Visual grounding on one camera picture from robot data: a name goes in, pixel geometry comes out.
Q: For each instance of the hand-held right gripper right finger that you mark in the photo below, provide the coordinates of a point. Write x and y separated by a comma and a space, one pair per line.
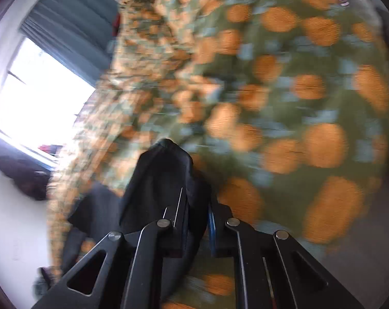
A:
211, 231

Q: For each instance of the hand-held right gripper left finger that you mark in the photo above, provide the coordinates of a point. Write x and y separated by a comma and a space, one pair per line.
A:
176, 231

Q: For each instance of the black fabric bag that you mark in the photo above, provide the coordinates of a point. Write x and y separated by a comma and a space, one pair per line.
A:
162, 173

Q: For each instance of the green blanket with orange print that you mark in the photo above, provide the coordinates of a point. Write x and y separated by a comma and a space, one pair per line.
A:
278, 70

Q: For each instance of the bright window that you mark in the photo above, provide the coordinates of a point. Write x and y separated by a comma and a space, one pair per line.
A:
37, 103

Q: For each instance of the red and blue clothing pile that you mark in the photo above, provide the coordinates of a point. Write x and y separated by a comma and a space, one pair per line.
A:
116, 24

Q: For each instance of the blue curtain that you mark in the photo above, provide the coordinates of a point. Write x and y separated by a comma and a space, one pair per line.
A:
72, 22

